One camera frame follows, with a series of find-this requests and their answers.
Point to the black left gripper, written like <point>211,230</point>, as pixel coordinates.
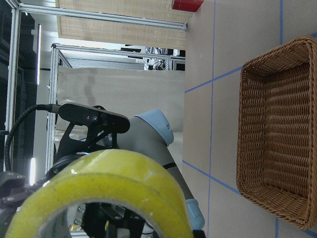
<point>99,198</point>

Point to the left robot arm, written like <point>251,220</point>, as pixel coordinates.
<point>150,134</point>

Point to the brown wicker basket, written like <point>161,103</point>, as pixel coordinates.
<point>276,166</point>

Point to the red cylinder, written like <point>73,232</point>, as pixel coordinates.
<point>187,5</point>

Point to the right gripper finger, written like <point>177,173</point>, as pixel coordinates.
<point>14,190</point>

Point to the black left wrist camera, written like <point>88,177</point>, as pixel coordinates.
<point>94,117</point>

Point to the aluminium frame rack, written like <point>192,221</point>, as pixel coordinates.
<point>19,7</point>

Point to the yellow tape roll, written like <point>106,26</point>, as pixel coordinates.
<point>126,178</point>

